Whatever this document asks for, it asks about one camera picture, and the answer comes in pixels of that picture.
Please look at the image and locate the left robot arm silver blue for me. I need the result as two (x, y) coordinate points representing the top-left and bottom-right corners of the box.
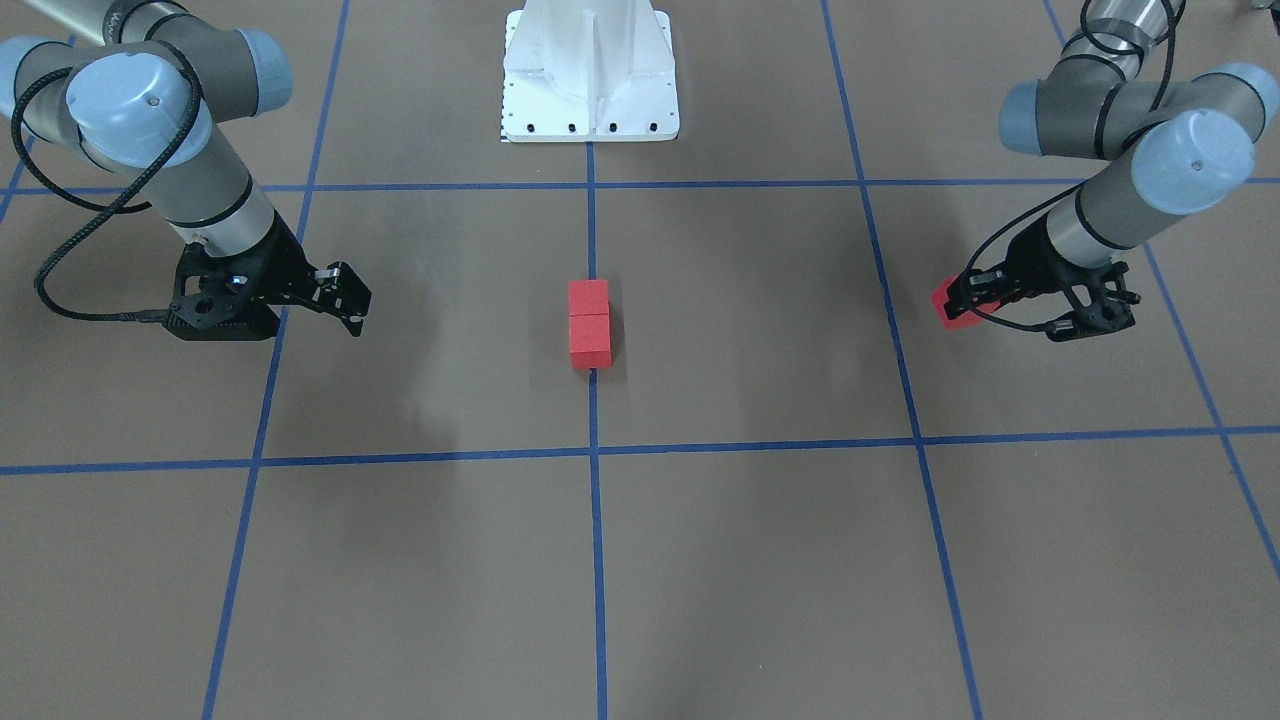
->
(932, 1), (1277, 342)

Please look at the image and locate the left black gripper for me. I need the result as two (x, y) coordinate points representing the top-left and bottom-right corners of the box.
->
(951, 231), (1114, 316)

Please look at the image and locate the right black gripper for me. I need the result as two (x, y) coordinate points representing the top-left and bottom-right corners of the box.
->
(238, 218), (372, 337)

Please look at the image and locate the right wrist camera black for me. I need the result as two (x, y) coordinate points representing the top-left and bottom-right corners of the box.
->
(163, 243), (280, 341)

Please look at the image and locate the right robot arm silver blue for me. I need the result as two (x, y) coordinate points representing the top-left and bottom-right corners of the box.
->
(3, 1), (372, 341)

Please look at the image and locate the white central robot pedestal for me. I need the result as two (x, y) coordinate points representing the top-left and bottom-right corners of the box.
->
(500, 1), (681, 143)

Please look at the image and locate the red block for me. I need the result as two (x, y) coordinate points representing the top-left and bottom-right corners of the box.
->
(570, 313), (613, 372)
(931, 275), (984, 331)
(567, 279), (611, 316)

